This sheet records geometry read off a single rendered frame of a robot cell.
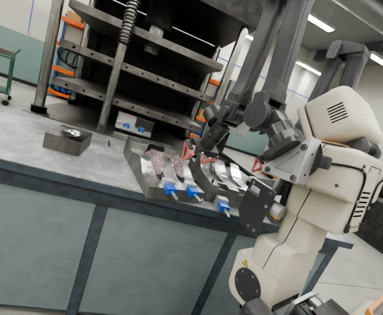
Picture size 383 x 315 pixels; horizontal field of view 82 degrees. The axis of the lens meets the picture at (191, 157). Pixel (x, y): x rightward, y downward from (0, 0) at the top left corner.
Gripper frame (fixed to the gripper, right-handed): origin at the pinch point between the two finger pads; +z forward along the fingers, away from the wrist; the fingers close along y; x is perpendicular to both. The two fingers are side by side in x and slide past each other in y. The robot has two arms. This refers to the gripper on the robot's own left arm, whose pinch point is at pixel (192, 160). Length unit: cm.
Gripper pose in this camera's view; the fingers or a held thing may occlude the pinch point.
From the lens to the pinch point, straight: 86.5
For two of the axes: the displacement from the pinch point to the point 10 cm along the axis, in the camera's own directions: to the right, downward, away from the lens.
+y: -7.9, -1.4, -6.0
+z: -5.4, 6.3, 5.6
